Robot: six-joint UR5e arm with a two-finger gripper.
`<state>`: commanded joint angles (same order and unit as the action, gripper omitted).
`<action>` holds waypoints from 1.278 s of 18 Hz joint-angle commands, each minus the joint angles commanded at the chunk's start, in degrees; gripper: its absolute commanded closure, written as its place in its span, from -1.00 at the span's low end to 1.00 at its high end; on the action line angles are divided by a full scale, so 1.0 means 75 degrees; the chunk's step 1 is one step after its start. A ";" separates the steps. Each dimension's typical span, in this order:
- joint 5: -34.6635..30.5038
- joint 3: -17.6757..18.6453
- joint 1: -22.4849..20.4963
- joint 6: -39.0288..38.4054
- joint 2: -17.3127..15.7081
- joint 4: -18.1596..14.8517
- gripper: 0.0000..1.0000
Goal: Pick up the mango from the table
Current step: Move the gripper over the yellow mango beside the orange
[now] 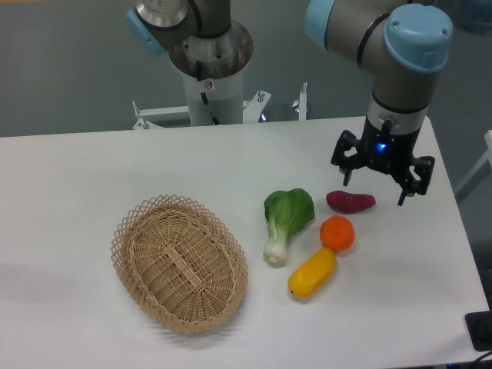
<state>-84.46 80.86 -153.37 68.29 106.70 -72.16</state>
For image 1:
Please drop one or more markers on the yellow mango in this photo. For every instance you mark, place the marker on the yellow mango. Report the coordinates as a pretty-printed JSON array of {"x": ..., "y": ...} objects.
[{"x": 313, "y": 273}]

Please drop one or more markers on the white metal base frame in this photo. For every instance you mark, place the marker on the white metal base frame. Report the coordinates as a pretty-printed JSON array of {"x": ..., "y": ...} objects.
[{"x": 252, "y": 111}]

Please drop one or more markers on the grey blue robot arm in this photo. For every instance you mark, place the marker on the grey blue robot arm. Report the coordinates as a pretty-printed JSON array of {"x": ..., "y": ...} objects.
[{"x": 403, "y": 44}]

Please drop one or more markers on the woven wicker basket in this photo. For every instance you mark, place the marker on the woven wicker basket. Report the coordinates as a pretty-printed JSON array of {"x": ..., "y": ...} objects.
[{"x": 180, "y": 263}]

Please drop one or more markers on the orange tangerine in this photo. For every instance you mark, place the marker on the orange tangerine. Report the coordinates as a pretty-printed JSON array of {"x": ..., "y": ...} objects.
[{"x": 337, "y": 233}]

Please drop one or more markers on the black device at table edge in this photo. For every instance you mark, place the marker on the black device at table edge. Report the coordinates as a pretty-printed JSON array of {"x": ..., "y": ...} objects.
[{"x": 479, "y": 329}]

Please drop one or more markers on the purple sweet potato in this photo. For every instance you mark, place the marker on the purple sweet potato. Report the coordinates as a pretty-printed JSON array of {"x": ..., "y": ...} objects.
[{"x": 349, "y": 203}]

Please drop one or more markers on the green bok choy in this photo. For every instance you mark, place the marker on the green bok choy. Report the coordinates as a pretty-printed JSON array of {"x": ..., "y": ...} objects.
[{"x": 286, "y": 213}]

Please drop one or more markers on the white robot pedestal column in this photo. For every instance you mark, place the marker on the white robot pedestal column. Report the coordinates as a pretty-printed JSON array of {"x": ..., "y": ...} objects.
[{"x": 213, "y": 72}]

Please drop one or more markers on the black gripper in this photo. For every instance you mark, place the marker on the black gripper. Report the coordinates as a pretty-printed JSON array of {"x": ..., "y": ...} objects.
[{"x": 389, "y": 154}]

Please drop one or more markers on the white frame at right edge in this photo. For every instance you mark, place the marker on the white frame at right edge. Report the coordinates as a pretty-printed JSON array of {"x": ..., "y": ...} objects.
[{"x": 476, "y": 173}]

